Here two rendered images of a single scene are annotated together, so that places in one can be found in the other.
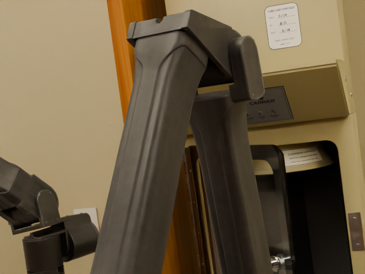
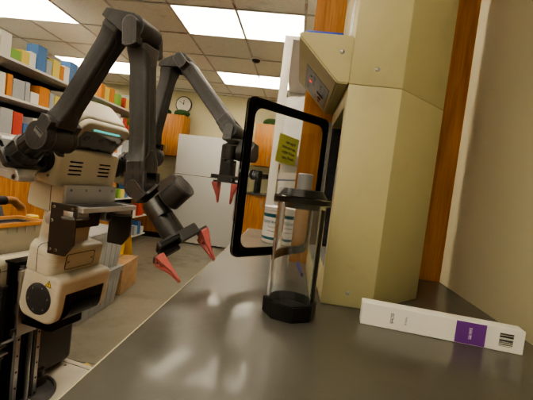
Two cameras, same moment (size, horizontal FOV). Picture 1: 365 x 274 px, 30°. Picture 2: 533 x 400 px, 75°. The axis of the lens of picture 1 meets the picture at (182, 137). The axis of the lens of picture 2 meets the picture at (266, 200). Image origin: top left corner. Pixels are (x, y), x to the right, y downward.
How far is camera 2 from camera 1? 1.36 m
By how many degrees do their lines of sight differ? 75
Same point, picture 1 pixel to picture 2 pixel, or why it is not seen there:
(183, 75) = (102, 35)
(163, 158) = (83, 65)
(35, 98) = not seen: hidden behind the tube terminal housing
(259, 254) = (133, 122)
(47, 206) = (227, 130)
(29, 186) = (225, 121)
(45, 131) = not seen: hidden behind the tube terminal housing
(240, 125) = (137, 60)
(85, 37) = not seen: hidden behind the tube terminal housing
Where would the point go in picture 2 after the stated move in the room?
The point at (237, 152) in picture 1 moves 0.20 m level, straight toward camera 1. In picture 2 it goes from (132, 72) to (43, 58)
